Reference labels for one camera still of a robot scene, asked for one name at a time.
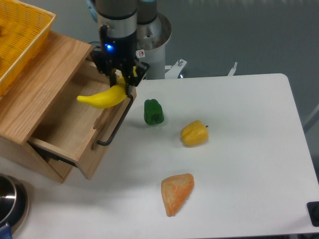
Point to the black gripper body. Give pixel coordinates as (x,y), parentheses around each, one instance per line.
(120,49)

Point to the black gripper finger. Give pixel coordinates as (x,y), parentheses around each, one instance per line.
(134,75)
(106,67)

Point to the yellow toy banana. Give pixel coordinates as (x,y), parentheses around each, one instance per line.
(109,98)

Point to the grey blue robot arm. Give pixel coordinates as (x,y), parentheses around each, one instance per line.
(125,27)

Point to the open wooden top drawer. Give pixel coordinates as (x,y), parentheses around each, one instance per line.
(68,133)

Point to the wooden drawer cabinet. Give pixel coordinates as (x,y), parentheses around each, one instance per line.
(32,95)

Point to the green toy bell pepper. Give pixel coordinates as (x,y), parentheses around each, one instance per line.
(153,113)

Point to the yellow toy bell pepper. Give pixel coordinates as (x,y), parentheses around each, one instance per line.
(194,133)

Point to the yellow plastic basket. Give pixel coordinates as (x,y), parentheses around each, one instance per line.
(23,30)

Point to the orange toy bread wedge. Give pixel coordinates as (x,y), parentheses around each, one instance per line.
(175,190)

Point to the steel pot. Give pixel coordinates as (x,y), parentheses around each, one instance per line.
(14,203)

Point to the black corner table clamp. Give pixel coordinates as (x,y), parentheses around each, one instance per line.
(313,210)

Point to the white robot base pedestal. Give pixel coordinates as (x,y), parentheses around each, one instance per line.
(154,49)

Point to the black drawer handle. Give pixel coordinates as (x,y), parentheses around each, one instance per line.
(119,123)

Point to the blue pot handle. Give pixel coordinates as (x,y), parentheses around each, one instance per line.
(5,231)

